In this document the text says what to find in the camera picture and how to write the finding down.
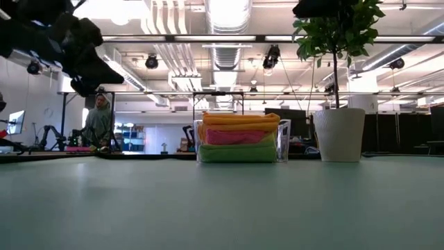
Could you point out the pink microfiber towel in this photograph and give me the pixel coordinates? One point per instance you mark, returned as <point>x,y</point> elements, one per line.
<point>236,137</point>

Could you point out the white plant pot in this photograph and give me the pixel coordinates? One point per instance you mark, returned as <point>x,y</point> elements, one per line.
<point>340,135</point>

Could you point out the clear plastic bin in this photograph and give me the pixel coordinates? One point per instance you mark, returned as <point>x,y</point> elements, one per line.
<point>282,139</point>

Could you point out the black room partition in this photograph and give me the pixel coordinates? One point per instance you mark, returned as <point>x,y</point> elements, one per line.
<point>399,132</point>

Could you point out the green microfiber towel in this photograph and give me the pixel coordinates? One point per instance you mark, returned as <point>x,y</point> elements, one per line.
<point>239,154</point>

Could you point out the yellow microfiber towel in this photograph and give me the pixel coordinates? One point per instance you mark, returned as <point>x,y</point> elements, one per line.
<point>271,139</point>

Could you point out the silver ceiling duct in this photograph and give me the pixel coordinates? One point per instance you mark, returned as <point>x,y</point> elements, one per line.
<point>227,55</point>

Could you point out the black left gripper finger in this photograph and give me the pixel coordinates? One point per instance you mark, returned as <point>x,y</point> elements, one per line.
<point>85,88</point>
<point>100,73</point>

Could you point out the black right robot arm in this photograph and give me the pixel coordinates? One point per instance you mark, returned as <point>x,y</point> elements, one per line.
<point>322,7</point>

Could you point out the green leafy plant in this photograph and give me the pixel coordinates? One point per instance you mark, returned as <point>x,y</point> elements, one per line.
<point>343,31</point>

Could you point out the background black robot arm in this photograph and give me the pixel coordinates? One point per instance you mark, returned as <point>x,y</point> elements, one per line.
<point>52,135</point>
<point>188,137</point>

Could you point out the person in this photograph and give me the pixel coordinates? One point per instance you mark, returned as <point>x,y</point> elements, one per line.
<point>98,121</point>

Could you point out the black overhead frame bar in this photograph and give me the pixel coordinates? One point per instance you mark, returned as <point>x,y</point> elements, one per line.
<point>208,38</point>

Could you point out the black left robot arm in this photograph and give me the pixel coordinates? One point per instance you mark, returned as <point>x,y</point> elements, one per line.
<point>27,31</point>

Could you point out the black computer monitor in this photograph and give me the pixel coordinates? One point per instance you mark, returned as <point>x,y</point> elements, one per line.
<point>284,119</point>

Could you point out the blue storage shelf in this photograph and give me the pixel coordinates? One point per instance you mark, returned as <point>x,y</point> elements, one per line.
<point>133,142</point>

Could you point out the orange microfiber towel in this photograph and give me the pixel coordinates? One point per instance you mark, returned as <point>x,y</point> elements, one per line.
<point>239,119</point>

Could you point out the black background rig frame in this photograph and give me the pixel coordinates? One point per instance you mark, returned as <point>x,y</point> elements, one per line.
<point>218,93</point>

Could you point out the white-screen background monitor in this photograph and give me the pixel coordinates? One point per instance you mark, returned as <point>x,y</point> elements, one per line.
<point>16,122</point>

